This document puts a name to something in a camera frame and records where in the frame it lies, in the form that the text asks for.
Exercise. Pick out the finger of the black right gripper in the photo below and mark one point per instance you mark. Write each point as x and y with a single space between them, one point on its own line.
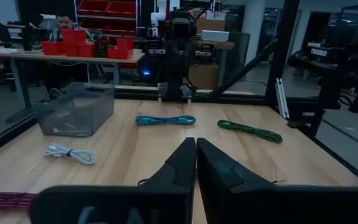
187 62
173 62

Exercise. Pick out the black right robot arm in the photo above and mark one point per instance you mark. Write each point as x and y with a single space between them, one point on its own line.
174 90

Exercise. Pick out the black computer with blue light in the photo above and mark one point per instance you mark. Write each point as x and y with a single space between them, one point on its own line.
147 73

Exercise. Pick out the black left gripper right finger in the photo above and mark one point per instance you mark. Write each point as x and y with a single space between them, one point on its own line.
222 174

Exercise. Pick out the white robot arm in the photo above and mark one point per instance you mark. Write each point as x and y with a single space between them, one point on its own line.
158 15

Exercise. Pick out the clear grey plastic bin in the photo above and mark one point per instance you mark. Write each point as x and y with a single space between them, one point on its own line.
73 118

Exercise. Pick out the brown cardboard box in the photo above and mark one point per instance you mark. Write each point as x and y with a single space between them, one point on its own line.
210 21
204 76

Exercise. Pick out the wooden desk with grey legs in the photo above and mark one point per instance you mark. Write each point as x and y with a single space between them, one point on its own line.
73 58

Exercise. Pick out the black neighbouring robot arm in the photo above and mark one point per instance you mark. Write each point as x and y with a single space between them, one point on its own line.
319 53

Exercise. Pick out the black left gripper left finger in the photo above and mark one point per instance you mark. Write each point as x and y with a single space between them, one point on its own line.
179 161

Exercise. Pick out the metal shelf rack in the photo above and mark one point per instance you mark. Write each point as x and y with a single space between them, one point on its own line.
107 17

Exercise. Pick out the white box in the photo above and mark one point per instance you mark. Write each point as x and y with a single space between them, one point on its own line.
214 35

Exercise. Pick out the large red storage bin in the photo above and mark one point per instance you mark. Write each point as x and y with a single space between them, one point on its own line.
92 7
121 8
104 26

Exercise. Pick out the black aluminium table frame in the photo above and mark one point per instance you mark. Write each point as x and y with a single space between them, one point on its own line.
283 46

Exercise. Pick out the white mounting bracket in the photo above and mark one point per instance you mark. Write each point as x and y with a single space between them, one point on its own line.
282 99

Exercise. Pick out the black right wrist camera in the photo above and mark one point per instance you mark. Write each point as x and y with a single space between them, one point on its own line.
182 28

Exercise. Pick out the red plastic bin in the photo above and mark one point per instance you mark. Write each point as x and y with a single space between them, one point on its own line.
86 49
52 48
124 43
120 53
73 36
71 50

